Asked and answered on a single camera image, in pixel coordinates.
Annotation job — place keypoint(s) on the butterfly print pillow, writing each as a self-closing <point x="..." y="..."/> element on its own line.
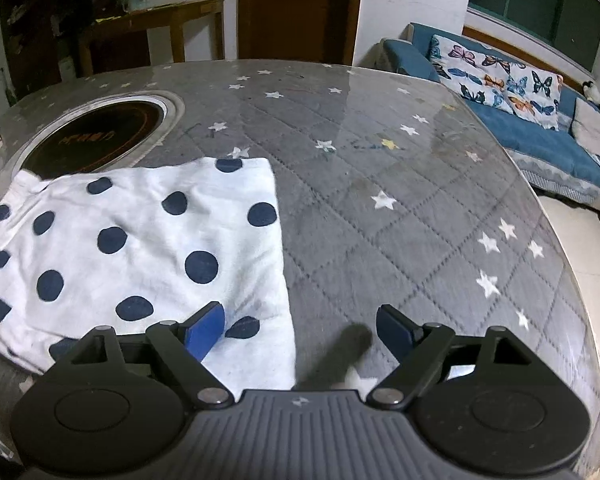
<point x="490" y="80"/>

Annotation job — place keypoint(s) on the green framed window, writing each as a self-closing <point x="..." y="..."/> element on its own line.
<point x="530" y="5"/>

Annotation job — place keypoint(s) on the grey pillow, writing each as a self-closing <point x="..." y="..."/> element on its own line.
<point x="595" y="130"/>

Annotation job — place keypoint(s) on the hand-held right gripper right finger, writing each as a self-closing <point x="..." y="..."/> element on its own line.
<point x="392" y="330"/>

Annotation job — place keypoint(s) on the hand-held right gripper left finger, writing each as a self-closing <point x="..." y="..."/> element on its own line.
<point x="205" y="330"/>

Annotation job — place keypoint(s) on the dark wooden shelf cabinet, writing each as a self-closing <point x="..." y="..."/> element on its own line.
<point x="30" y="45"/>

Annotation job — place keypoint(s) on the black and white plush toy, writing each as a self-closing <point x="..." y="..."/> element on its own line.
<point x="595" y="94"/>

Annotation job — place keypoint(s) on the white polka dot garment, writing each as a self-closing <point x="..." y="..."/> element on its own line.
<point x="130" y="220"/>

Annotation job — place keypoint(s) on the wooden side table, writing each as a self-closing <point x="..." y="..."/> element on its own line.
<point x="180" y="10"/>

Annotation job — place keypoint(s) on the glass jug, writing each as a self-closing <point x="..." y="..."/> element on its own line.
<point x="131" y="1"/>

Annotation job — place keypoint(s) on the blue sofa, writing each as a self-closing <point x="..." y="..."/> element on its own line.
<point x="530" y="140"/>

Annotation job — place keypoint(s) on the brown wooden door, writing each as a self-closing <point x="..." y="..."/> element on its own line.
<point x="300" y="20"/>

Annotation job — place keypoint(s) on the black round induction cooker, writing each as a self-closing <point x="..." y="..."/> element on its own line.
<point x="90" y="135"/>

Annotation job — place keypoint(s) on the grey star quilted tablecloth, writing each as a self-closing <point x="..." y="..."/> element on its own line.
<point x="380" y="160"/>

